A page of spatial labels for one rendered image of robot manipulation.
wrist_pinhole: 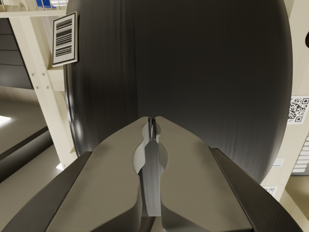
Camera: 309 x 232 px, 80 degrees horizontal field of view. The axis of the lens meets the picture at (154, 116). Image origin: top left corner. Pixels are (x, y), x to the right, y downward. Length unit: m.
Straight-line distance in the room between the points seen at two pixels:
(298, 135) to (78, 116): 0.52
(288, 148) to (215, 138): 0.39
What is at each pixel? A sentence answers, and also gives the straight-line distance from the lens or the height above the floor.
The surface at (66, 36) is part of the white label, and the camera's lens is 0.26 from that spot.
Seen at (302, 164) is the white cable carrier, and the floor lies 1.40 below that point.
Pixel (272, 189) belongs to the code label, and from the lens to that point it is 0.70.
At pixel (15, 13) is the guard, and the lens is 0.96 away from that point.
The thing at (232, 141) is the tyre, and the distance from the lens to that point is 0.24.
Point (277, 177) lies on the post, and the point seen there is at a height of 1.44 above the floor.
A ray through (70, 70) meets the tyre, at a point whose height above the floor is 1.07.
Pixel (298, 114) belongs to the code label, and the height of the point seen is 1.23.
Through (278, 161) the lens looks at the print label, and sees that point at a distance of 0.62.
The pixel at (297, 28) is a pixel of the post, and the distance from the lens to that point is 0.47.
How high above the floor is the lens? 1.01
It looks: 28 degrees up
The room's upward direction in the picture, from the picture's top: 178 degrees clockwise
